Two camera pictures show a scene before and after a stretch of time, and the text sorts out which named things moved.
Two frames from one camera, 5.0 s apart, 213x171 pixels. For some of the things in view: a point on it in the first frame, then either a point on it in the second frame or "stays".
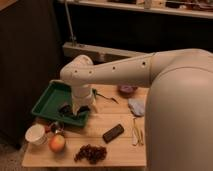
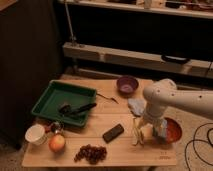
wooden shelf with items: (187, 8) stays
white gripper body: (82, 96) to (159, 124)
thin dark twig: (107, 97) stays
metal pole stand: (73, 38) stays
